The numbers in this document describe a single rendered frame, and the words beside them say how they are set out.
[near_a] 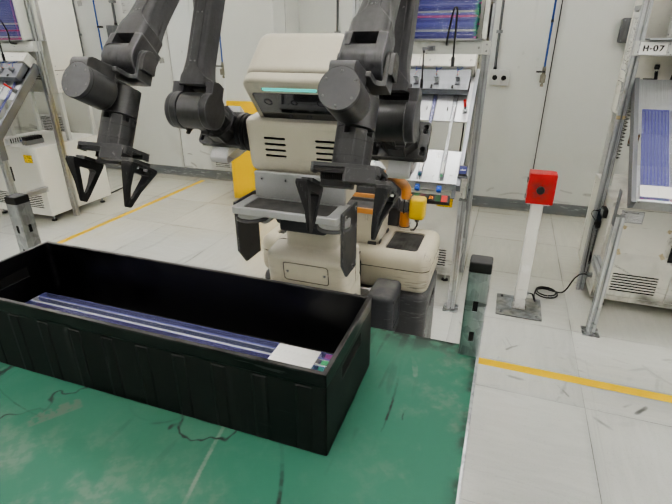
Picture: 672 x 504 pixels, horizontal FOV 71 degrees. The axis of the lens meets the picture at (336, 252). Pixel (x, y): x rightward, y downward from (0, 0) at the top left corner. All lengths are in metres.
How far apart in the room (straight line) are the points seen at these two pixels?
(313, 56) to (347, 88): 0.38
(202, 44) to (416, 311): 0.91
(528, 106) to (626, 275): 1.87
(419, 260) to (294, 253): 0.38
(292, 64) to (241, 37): 3.38
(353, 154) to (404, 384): 0.32
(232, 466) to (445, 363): 0.32
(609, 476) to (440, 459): 1.49
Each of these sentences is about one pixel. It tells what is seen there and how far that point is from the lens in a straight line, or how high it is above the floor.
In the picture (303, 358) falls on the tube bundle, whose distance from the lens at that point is 0.62.
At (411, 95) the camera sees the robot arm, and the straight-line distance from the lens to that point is 0.91.
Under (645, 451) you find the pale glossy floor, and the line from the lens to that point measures 2.19.
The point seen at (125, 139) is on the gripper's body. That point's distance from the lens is 0.90.
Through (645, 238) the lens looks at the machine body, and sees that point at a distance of 2.91.
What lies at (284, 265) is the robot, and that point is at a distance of 1.19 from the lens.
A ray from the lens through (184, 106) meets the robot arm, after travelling 1.07.
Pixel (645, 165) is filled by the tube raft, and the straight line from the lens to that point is 2.61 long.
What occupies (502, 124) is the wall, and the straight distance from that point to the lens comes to 4.35.
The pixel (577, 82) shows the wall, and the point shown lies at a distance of 4.34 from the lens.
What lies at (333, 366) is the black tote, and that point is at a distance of 0.51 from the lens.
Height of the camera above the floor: 1.37
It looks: 24 degrees down
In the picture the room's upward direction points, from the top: straight up
